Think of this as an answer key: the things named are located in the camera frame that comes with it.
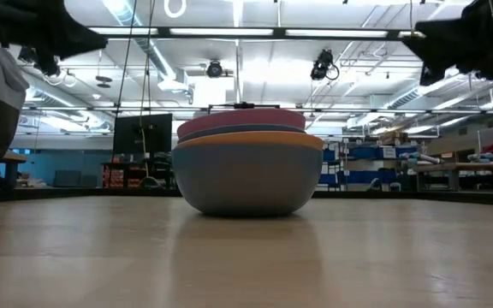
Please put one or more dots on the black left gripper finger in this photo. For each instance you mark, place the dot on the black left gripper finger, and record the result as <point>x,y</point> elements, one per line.
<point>84,40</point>
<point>49,63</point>

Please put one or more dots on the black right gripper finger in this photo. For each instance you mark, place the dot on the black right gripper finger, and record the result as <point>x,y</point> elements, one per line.
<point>424,40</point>
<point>432,72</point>

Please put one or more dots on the pink bowl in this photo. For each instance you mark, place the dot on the pink bowl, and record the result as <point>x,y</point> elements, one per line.
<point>241,118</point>

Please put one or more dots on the blue bowl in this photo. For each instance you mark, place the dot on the blue bowl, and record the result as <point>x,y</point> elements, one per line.
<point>238,129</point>

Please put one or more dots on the shelf with blue bins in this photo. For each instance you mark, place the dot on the shelf with blue bins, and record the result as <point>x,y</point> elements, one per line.
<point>370,169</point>

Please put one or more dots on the shelf with red boxes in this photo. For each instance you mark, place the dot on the shelf with red boxes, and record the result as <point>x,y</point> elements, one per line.
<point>126,175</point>

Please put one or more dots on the wooden workbench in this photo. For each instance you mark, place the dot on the wooden workbench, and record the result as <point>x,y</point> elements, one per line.
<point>469,167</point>

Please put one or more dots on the black monitor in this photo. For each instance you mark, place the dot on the black monitor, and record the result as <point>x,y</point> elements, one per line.
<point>142,133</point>

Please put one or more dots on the large orange bowl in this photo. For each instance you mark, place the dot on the large orange bowl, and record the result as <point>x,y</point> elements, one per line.
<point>246,179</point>

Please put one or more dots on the round black ceiling camera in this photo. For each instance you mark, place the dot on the round black ceiling camera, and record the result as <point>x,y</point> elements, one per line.
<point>214,69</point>

